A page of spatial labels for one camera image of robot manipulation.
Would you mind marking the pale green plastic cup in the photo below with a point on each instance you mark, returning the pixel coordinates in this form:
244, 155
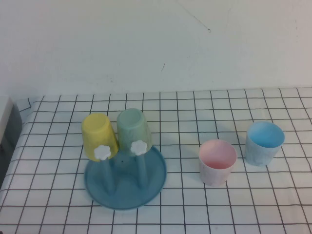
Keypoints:
131, 126

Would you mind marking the yellow plastic cup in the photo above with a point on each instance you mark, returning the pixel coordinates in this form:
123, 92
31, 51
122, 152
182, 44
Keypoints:
97, 131

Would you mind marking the pink plastic cup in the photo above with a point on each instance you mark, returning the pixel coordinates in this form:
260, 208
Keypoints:
215, 170

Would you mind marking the blue cup stand white caps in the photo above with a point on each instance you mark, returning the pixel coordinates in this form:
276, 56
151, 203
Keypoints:
126, 192

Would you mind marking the light blue plastic cup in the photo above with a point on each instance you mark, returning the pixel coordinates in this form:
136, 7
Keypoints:
258, 156

